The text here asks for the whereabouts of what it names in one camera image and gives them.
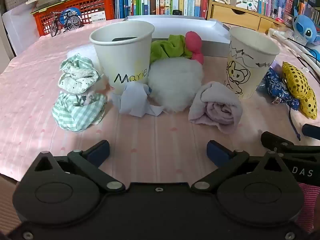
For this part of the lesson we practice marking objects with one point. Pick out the black flat device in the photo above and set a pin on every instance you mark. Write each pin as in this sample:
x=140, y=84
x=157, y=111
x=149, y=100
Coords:
x=123, y=39

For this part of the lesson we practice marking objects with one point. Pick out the pink tablecloth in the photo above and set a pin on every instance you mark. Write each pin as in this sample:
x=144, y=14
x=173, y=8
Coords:
x=150, y=130

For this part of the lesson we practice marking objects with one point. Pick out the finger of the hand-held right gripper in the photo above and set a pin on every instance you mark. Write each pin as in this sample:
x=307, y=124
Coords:
x=311, y=131
x=275, y=141

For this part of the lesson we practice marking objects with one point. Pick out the white pipe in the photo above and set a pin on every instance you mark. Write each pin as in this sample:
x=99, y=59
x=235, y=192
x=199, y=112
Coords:
x=287, y=41

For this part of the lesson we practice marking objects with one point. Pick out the wooden drawer organizer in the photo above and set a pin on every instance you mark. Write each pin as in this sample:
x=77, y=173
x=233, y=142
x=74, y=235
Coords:
x=232, y=17

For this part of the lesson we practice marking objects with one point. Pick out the lavender towel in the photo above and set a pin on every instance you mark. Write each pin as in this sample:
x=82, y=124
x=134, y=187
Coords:
x=217, y=105

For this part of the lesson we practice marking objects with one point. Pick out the white translucent sheet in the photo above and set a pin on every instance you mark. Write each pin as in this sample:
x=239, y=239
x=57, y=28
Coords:
x=20, y=27

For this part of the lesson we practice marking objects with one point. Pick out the paper cup cartoon drawing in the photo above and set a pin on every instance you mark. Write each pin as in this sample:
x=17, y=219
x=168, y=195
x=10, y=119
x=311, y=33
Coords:
x=250, y=62

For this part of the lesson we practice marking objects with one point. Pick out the green checked cloth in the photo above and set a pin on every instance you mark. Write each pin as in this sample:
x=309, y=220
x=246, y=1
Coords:
x=75, y=112

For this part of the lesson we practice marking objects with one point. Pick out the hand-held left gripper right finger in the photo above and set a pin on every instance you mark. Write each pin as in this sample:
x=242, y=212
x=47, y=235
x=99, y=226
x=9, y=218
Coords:
x=217, y=153

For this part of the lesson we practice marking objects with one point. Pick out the white shallow box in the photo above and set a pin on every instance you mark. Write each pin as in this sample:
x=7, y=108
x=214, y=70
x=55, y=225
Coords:
x=175, y=26

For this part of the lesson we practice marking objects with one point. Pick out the light blue cloth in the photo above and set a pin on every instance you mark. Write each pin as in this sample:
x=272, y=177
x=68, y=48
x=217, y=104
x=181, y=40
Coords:
x=132, y=100

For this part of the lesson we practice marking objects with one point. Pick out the white green print cloth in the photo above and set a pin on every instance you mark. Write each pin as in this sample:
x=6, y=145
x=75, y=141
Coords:
x=77, y=75

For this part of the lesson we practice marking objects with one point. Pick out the blue patterned pouch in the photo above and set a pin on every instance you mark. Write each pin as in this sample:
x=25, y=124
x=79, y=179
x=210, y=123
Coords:
x=280, y=90

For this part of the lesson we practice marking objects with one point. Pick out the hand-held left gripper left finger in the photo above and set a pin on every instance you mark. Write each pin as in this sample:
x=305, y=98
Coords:
x=100, y=152

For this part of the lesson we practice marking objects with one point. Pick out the yellow dotted plush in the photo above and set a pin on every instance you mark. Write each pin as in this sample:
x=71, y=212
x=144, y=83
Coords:
x=297, y=85

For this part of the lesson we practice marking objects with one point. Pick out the small black box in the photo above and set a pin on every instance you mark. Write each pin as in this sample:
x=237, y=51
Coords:
x=178, y=12

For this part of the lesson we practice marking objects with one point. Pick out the white fluffy ball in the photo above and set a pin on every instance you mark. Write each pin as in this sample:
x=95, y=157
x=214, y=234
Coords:
x=175, y=85

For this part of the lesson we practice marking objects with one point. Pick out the blue round fan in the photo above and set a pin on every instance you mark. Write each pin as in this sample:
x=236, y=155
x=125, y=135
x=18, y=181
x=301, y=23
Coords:
x=73, y=12

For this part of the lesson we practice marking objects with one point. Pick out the blue alien plush toy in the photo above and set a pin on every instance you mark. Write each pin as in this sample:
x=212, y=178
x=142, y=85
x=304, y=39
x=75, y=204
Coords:
x=306, y=27

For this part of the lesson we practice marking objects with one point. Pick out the red plastic crate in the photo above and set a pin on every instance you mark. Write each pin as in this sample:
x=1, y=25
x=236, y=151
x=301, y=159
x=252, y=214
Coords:
x=95, y=2

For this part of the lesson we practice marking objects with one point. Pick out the green scrunchie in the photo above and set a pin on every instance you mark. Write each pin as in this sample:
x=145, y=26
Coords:
x=165, y=48

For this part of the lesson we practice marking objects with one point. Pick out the paper cup black lettering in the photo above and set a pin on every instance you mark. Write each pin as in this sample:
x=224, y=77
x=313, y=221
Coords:
x=120, y=62

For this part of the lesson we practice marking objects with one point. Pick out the toy bicycle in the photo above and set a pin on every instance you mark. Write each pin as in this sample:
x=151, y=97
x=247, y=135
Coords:
x=65, y=22

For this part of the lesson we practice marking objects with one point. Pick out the person's right forearm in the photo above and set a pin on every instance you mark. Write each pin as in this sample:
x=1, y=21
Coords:
x=310, y=205

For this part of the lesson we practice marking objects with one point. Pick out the pink plush toy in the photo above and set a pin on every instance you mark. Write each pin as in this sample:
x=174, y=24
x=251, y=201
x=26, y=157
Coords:
x=193, y=42

